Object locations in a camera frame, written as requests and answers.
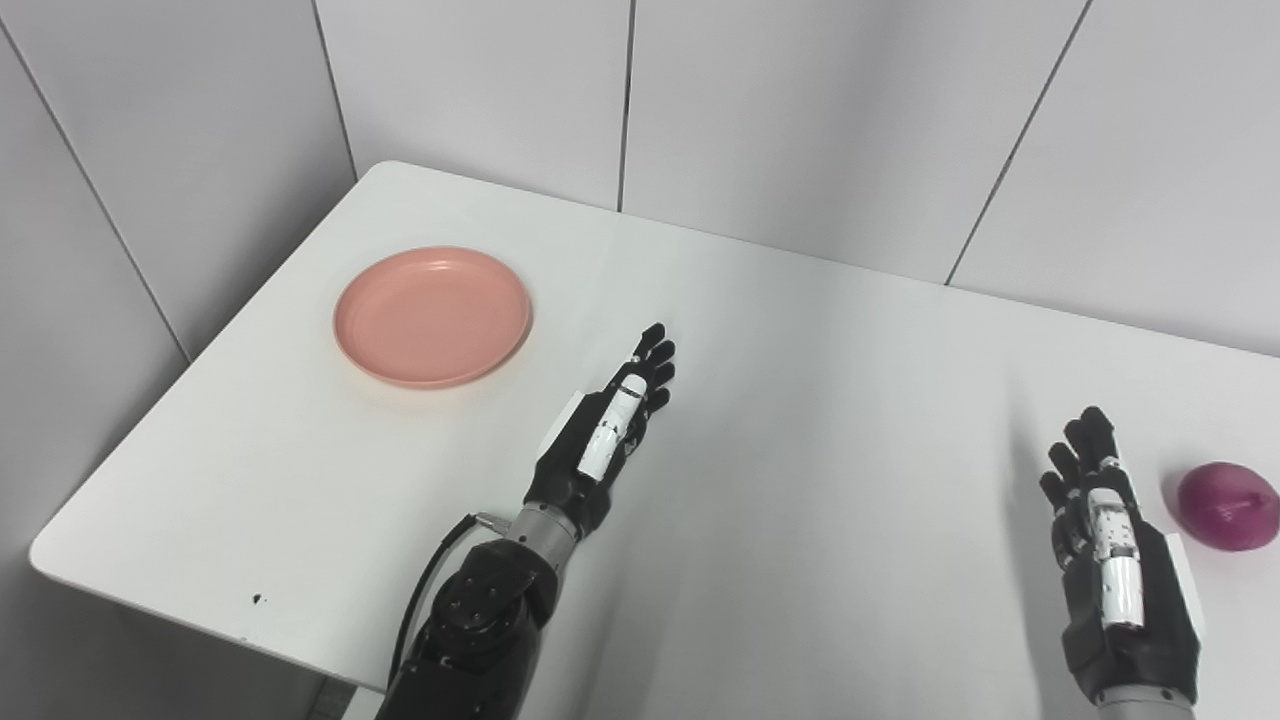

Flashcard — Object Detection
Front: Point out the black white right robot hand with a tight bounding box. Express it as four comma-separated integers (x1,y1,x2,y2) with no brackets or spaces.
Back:
1038,405,1207,707

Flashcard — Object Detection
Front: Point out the pink round plate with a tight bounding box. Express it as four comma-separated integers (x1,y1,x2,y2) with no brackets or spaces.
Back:
333,247,533,390

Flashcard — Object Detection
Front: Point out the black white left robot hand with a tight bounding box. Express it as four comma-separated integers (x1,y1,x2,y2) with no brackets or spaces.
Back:
523,322,678,542

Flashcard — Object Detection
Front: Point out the purple red onion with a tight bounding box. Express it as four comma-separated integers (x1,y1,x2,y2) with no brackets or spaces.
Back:
1176,461,1280,552

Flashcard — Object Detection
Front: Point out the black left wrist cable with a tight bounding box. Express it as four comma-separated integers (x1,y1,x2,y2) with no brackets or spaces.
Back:
388,511,513,691

